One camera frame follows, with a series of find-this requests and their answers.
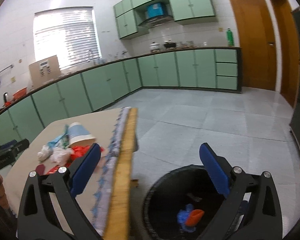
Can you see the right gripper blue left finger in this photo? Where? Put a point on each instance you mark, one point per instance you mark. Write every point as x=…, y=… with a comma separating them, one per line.
x=37, y=218

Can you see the blue milk carton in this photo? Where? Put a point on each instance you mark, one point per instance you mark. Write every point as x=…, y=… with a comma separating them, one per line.
x=61, y=141

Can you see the window with white blinds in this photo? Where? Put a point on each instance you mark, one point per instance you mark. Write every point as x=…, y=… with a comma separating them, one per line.
x=68, y=33

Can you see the beige tablecloth with blue trim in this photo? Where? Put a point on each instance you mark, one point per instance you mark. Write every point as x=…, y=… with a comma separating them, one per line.
x=108, y=128

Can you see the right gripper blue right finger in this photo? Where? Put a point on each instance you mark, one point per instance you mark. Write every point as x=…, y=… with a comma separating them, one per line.
x=251, y=209

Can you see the white cooking pot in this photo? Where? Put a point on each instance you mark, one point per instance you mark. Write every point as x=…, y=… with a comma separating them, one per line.
x=154, y=47

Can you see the cardboard box on counter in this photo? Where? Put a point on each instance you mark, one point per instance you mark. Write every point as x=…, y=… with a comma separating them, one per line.
x=44, y=71

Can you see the orange sponge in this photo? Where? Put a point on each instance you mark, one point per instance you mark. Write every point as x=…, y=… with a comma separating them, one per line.
x=194, y=217

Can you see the white tissue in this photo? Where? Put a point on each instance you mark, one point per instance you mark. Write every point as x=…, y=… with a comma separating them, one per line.
x=57, y=155

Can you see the blue glove in bin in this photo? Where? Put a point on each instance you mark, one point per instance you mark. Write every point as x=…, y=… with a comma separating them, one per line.
x=183, y=219

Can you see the range hood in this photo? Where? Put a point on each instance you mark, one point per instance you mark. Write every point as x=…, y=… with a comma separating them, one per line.
x=156, y=21

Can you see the green lower kitchen cabinets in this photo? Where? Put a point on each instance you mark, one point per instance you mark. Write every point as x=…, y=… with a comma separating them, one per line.
x=93, y=89

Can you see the green kitchen cabinets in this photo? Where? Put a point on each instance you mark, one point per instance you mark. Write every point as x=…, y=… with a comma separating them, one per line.
x=130, y=13
x=93, y=89

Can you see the electric kettle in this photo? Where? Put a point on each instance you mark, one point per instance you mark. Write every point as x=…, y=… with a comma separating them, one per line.
x=6, y=98

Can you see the kitchen faucet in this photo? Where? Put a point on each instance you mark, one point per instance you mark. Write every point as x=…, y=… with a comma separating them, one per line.
x=90, y=55

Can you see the green bottle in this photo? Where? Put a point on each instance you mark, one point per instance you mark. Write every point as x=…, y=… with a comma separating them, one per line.
x=230, y=38

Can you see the black wok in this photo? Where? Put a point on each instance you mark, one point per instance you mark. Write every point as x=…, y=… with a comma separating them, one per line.
x=170, y=45

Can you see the blue white paper cup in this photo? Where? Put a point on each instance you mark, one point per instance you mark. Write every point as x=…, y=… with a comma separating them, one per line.
x=79, y=135

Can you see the black trash bin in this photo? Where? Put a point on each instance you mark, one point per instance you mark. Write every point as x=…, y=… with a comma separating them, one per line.
x=171, y=193

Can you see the orange basin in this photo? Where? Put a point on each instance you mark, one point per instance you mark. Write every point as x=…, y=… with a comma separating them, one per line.
x=19, y=94

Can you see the green upper kitchen cabinets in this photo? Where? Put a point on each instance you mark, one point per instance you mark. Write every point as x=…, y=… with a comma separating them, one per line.
x=130, y=13

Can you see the wooden table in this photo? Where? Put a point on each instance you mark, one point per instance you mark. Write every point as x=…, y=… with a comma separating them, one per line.
x=118, y=222

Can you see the red plastic bag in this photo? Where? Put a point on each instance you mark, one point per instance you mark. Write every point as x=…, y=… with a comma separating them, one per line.
x=72, y=154

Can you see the blue box on hood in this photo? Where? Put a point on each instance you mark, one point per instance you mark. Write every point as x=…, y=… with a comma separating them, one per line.
x=156, y=9

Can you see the brown wooden door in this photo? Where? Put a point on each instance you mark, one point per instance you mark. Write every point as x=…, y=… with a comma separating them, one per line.
x=290, y=53
x=257, y=42

